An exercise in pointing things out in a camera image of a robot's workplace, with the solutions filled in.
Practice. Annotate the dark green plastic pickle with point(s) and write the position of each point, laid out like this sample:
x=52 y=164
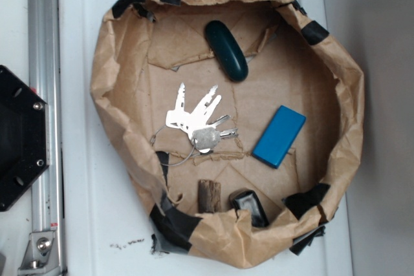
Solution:
x=226 y=50

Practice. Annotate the blue rectangular block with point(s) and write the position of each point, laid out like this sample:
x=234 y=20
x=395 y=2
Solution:
x=279 y=136

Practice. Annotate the brown paper bag bin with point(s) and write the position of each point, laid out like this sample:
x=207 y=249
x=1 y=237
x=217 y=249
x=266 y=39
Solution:
x=147 y=48

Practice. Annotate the metal corner bracket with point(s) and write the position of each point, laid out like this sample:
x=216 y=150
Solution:
x=41 y=255

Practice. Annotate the black glossy rectangular object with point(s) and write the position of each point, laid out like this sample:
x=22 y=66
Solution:
x=247 y=199

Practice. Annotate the brown wood piece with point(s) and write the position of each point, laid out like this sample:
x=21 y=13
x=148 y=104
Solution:
x=209 y=196

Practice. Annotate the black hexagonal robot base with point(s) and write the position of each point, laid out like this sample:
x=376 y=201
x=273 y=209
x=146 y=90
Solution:
x=24 y=151

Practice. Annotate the aluminium extrusion rail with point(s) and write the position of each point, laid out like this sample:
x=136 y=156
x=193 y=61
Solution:
x=44 y=77

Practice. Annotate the bunch of silver keys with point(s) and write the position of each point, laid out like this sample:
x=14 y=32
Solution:
x=203 y=135

